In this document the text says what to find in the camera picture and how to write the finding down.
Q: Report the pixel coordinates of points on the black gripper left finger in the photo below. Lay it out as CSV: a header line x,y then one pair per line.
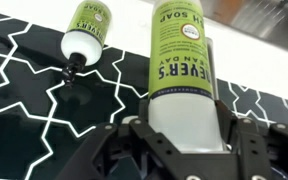
x,y
124,146

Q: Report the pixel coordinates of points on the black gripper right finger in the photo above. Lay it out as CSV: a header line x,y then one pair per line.
x,y
264,150

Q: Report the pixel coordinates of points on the large green dish soap bottle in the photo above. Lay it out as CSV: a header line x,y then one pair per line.
x,y
180,66

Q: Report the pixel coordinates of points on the stainless steel sink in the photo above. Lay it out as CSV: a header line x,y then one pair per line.
x,y
264,20

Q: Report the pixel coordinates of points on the stainless steel faucet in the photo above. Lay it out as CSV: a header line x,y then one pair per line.
x,y
214,66

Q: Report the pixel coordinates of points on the small green soap pump bottle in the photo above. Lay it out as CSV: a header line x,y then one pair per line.
x,y
84,36

